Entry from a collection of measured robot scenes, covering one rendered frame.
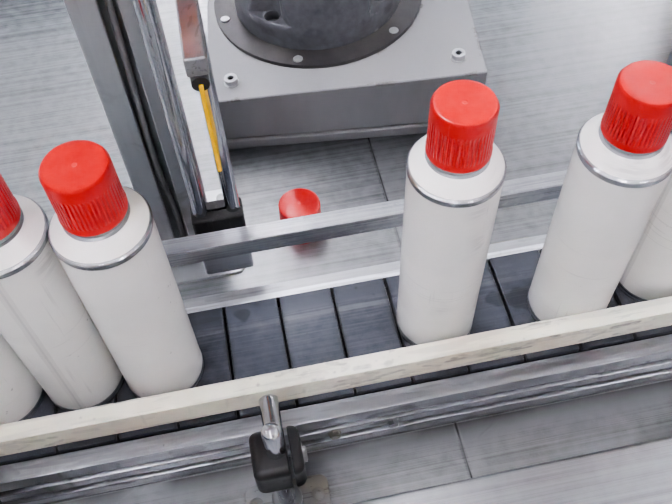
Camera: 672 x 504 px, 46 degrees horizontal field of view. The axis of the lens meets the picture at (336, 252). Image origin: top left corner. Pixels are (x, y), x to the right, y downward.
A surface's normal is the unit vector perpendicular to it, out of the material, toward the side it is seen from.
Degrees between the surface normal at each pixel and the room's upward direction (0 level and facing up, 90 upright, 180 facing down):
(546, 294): 90
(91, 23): 90
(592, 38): 0
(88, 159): 2
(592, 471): 0
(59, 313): 90
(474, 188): 41
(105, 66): 90
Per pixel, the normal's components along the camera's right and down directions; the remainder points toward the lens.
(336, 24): 0.21, 0.58
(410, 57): -0.07, -0.57
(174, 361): 0.71, 0.57
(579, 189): -0.87, 0.42
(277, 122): 0.08, 0.81
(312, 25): -0.04, 0.61
